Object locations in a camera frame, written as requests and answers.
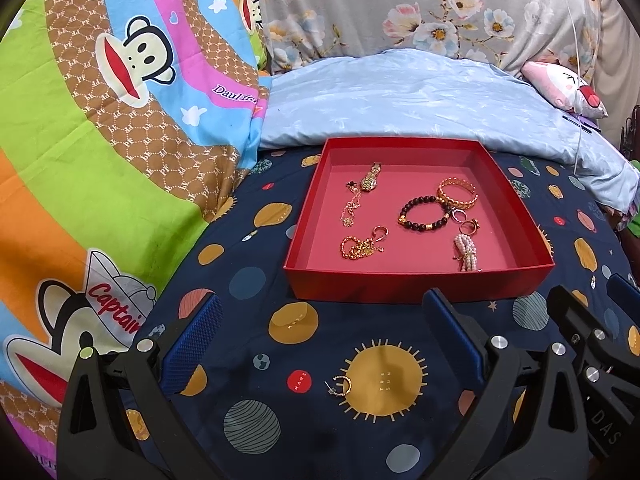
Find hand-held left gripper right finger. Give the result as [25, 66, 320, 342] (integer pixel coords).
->
[422, 287, 601, 480]

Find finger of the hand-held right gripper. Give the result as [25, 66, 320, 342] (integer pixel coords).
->
[607, 274, 640, 331]
[546, 285, 640, 396]

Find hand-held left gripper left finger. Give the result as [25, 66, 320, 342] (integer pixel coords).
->
[56, 292, 226, 480]

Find red cardboard box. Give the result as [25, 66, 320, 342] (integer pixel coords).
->
[283, 136, 556, 306]

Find white pearl bracelet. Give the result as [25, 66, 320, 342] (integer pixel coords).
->
[452, 232, 482, 273]

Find gold bead chain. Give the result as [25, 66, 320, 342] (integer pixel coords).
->
[341, 236, 386, 261]

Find black bead bracelet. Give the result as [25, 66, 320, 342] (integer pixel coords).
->
[398, 195, 451, 233]

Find gold bangle bracelet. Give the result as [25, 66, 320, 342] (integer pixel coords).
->
[437, 176, 476, 211]

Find gold black clover necklace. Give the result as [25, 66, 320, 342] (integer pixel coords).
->
[341, 180, 366, 231]

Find gold wrist watch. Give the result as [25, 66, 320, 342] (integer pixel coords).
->
[361, 161, 383, 192]

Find dark blue planet blanket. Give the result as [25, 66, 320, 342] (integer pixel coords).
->
[95, 145, 640, 480]

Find colourful cartoon monkey blanket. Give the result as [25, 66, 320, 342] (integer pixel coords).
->
[0, 0, 273, 480]

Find pink plush toy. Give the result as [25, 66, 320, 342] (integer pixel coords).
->
[520, 60, 610, 120]

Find light blue quilt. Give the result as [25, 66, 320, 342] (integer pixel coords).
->
[257, 49, 640, 213]

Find beige cloth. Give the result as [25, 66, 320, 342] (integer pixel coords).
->
[595, 0, 640, 126]

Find grey floral cloth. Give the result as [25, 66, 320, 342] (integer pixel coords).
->
[257, 0, 603, 73]

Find thin white cable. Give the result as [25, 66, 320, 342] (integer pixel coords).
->
[560, 0, 586, 173]

